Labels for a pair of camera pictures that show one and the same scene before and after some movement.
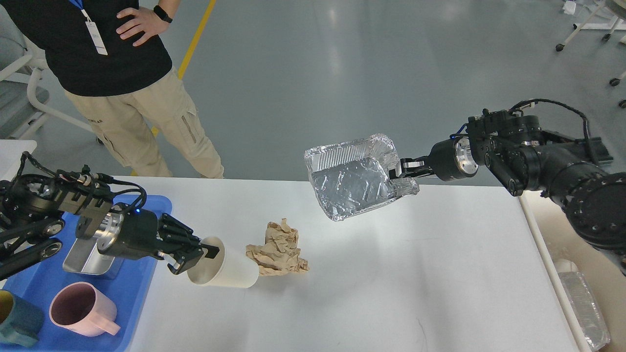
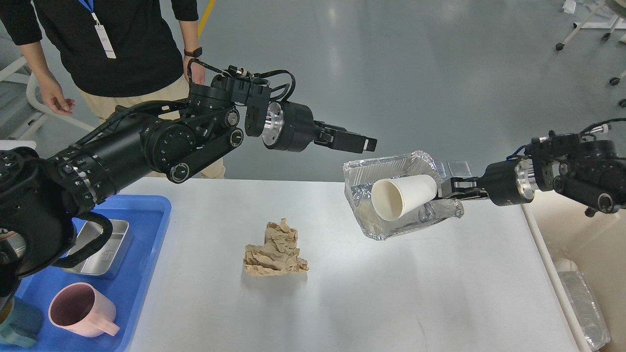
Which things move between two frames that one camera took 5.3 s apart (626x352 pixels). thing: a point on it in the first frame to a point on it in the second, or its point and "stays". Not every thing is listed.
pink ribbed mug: x=80 y=308 stays
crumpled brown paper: x=279 y=255 stays
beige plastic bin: x=604 y=271 stays
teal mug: x=20 y=319 stays
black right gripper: x=452 y=159 to x=507 y=182
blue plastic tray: x=127 y=291 stays
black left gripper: x=124 y=231 to x=283 y=125
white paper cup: x=231 y=267 to x=392 y=197
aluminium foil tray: x=352 y=175 to x=360 y=175
